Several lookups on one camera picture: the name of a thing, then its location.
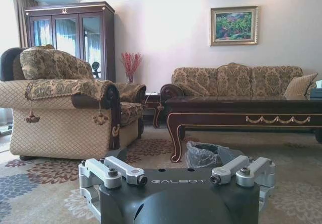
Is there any dark tissue box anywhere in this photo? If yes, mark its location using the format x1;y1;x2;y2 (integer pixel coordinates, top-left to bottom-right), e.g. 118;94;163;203
308;81;322;99

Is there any beige sofa cushion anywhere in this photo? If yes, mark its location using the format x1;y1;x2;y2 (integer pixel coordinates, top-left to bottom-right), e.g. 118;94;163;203
284;72;319;100

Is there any patterned three-seat sofa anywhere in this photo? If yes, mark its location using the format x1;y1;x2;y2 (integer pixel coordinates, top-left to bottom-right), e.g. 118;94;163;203
160;62;319;101

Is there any floral brown armchair cushion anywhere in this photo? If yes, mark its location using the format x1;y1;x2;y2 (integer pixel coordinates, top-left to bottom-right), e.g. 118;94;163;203
19;45;95;81

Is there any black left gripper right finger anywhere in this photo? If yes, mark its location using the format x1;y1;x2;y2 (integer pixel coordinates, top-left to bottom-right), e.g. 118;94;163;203
210;147;276;213

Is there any dark wooden glass cabinet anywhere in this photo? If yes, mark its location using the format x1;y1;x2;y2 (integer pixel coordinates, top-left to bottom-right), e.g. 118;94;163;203
24;1;116;84

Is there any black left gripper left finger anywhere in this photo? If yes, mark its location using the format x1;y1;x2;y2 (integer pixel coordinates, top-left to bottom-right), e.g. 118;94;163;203
78;148;148;219

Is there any dark wooden side table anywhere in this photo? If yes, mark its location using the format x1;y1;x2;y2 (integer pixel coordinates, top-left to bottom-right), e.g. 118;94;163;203
142;92;165;129

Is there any dark wooden coffee table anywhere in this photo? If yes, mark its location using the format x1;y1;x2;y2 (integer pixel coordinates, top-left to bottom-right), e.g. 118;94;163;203
163;95;322;163

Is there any brown curtain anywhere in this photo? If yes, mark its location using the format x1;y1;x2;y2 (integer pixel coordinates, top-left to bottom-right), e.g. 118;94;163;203
11;0;38;49

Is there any trash bin with plastic bag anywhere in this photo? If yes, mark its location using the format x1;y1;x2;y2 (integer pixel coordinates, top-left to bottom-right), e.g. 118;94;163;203
185;140;228;170

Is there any floral patterned rug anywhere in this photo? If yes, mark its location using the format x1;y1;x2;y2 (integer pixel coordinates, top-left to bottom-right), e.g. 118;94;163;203
0;130;322;224

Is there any dark upholstered chair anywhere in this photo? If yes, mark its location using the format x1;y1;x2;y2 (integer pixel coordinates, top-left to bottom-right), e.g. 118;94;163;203
0;47;29;82

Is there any vase with red flowers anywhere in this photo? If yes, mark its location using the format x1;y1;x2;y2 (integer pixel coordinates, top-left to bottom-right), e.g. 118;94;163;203
120;52;143;84

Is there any gold framed landscape painting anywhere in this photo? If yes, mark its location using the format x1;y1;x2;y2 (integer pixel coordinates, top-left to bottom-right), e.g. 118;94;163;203
210;6;259;46

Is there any patterned beige armchair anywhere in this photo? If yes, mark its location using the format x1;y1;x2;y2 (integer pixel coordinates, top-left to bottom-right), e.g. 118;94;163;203
0;45;147;161

